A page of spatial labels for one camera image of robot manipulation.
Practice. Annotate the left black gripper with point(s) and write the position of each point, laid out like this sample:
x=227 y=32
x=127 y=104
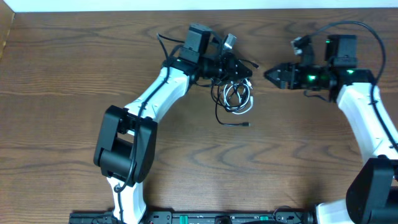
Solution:
x=230 y=68

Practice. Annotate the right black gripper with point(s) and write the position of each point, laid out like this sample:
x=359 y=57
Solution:
x=285 y=68

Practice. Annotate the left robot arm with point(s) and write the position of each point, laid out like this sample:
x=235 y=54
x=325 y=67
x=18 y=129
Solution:
x=125 y=148

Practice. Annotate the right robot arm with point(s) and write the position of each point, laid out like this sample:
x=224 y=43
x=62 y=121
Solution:
x=372 y=197

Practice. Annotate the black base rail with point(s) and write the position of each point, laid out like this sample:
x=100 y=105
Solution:
x=162 y=217

